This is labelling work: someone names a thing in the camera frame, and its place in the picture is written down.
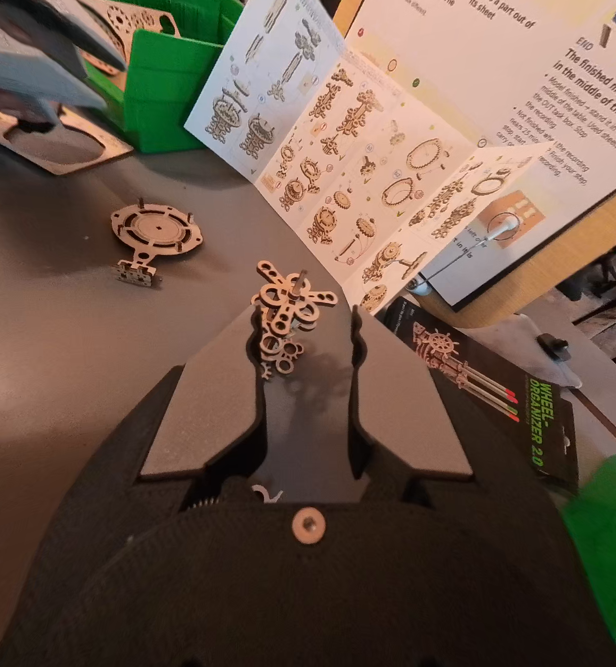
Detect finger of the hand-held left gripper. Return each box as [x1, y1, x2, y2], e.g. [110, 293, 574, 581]
[0, 18, 108, 126]
[24, 0, 128, 72]

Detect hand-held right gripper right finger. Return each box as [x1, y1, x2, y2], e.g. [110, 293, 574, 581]
[348, 305, 474, 480]

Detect round wooden base part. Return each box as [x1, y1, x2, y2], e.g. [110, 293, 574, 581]
[110, 197, 205, 288]

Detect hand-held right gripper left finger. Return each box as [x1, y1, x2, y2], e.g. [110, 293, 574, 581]
[139, 303, 268, 480]

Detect wooden parts sheet with gears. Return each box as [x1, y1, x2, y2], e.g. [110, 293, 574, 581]
[79, 0, 181, 77]

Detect small black knob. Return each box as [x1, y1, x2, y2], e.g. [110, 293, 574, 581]
[536, 333, 570, 361]

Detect black model kit box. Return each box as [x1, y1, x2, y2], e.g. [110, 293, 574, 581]
[385, 296, 581, 488]

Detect wooden sheet with cutouts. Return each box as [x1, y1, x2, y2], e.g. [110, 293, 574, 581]
[0, 106, 134, 177]

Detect wooden axle and rings assembly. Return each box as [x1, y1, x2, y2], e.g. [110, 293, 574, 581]
[249, 260, 338, 379]

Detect folded assembly instruction leaflet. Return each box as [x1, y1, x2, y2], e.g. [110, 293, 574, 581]
[184, 0, 551, 314]

